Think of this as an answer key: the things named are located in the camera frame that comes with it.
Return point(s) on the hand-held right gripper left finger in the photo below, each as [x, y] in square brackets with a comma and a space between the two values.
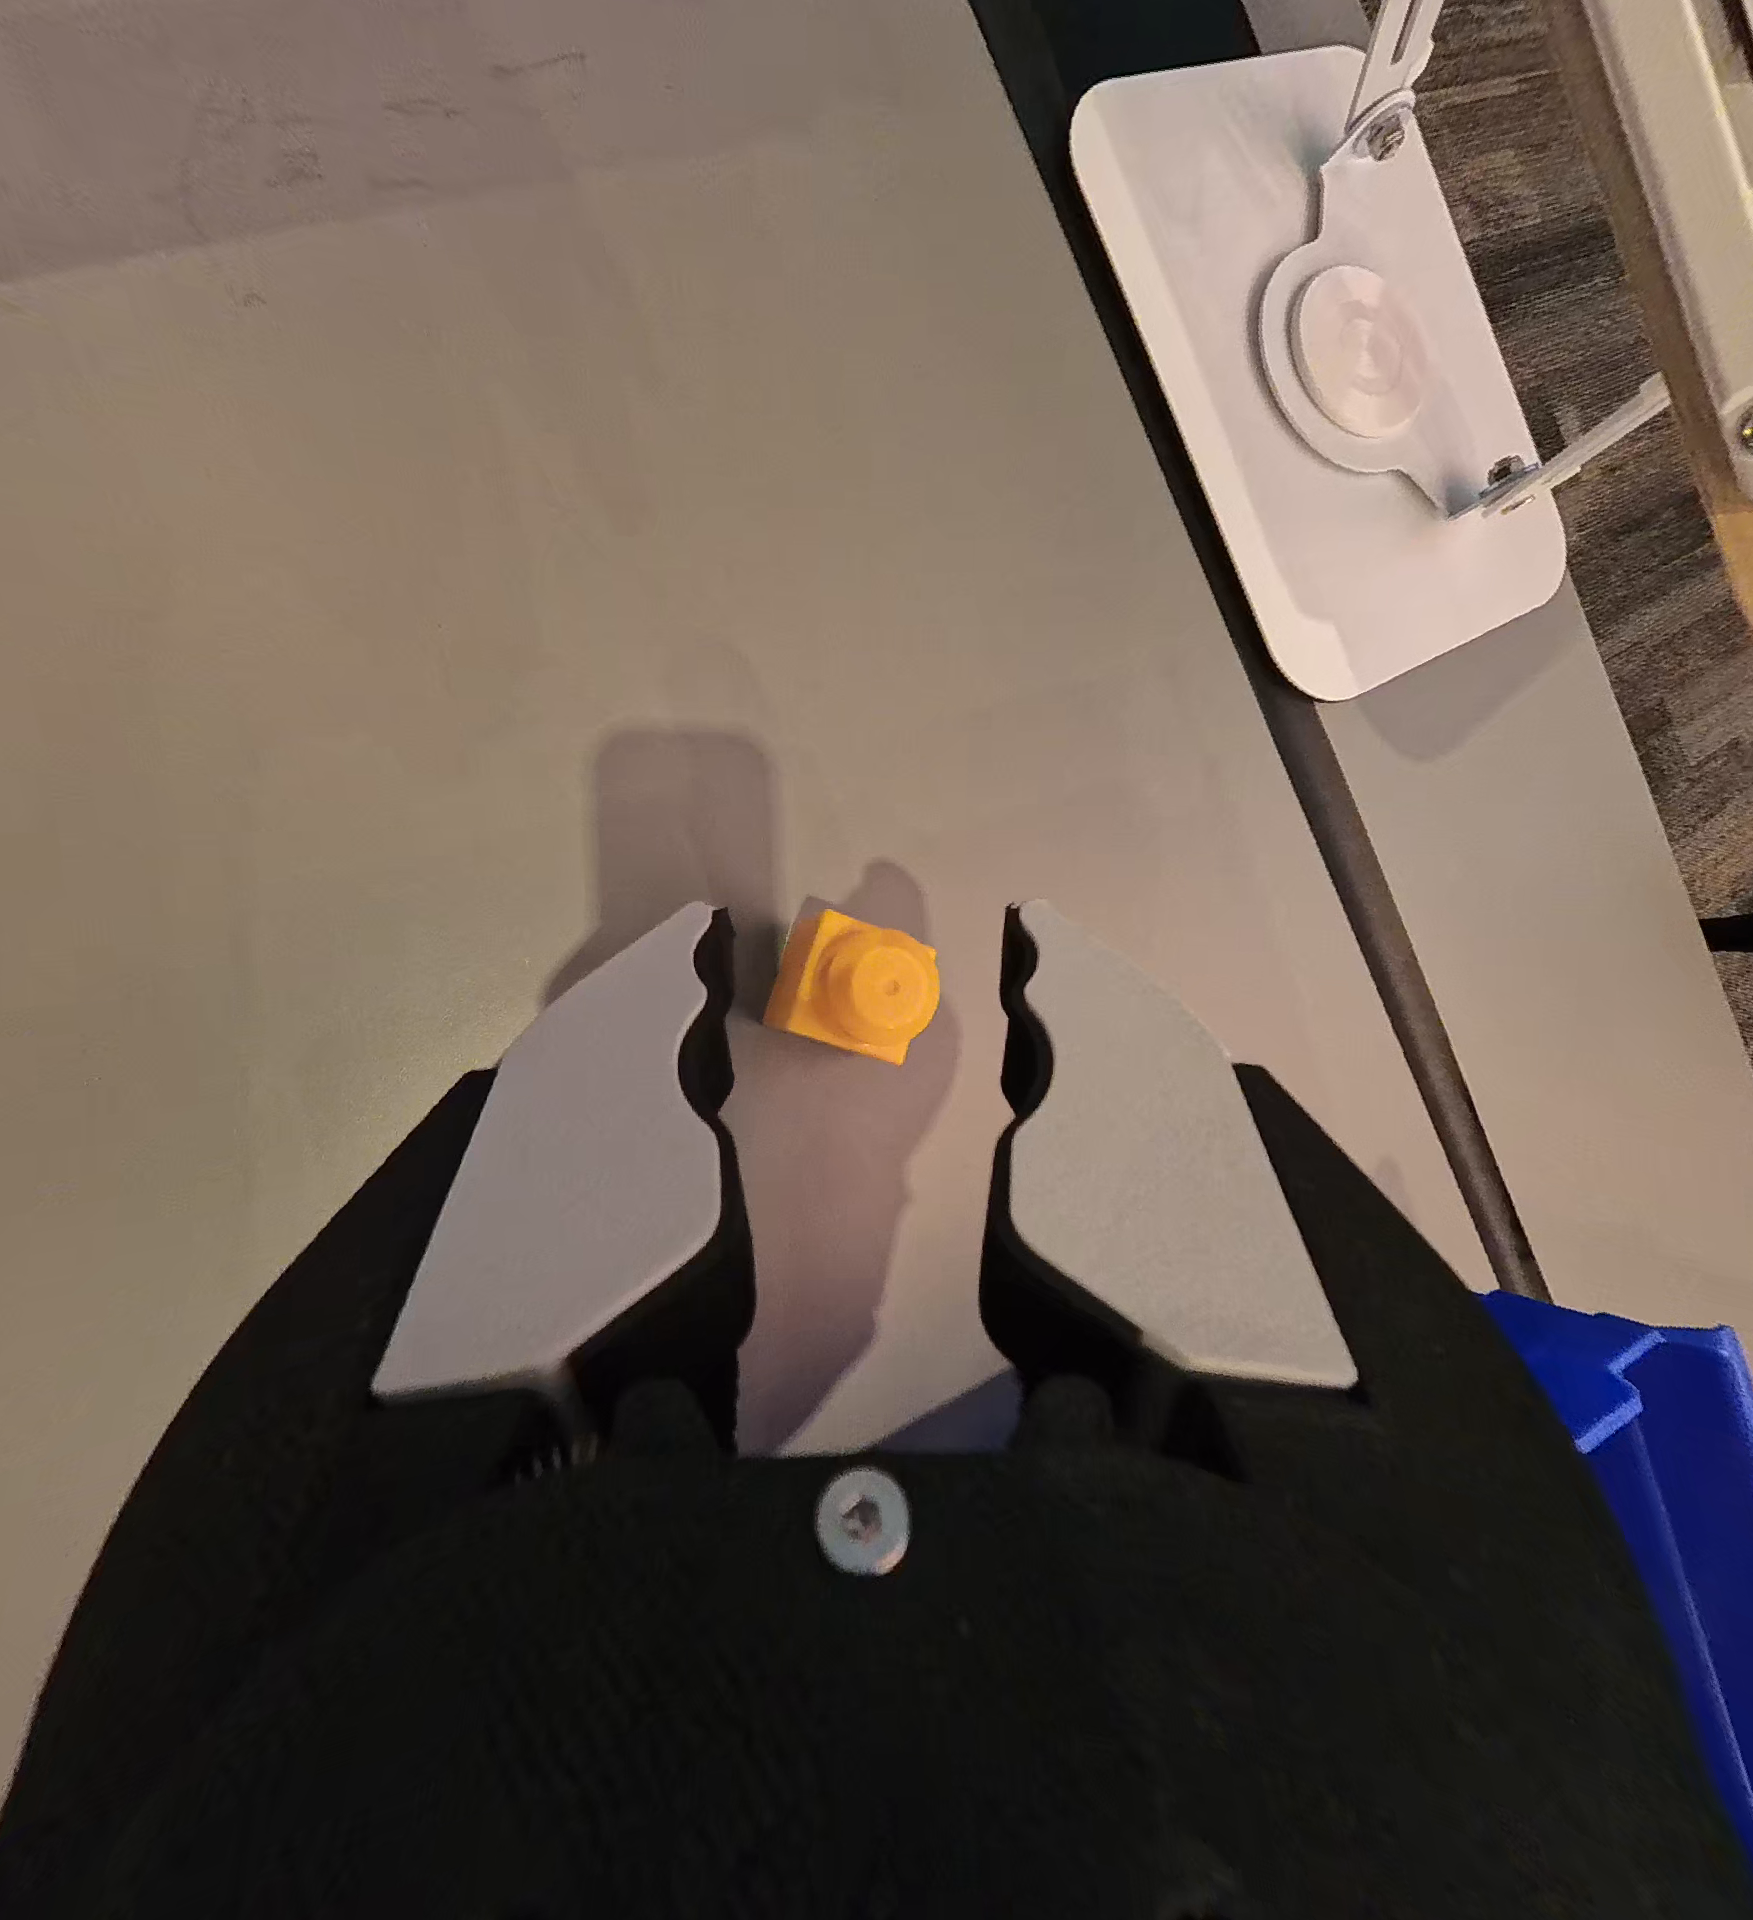
[562, 1200]

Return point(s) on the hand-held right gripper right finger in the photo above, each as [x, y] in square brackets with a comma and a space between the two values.
[1160, 1215]

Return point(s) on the orange mega block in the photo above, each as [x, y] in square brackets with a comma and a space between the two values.
[853, 991]

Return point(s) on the blue plastic bin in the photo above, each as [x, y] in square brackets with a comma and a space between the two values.
[1700, 1500]

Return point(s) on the white stand base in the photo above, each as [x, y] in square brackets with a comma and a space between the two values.
[1221, 449]

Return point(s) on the wooden instruction board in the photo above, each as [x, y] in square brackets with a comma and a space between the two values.
[1745, 301]

